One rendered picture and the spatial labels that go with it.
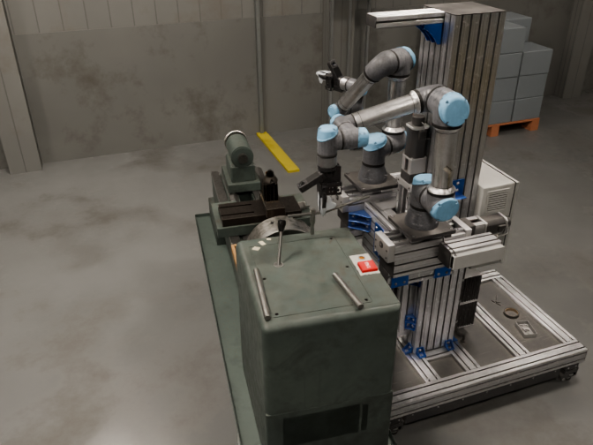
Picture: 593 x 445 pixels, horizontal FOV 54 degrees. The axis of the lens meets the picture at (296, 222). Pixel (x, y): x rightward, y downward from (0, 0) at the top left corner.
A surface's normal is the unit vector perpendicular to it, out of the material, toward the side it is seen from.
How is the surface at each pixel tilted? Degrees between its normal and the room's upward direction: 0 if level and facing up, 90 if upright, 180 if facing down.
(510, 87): 90
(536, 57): 90
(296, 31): 90
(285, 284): 0
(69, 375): 0
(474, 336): 0
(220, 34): 90
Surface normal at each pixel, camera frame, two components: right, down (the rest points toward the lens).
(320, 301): 0.00, -0.87
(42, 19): 0.34, 0.47
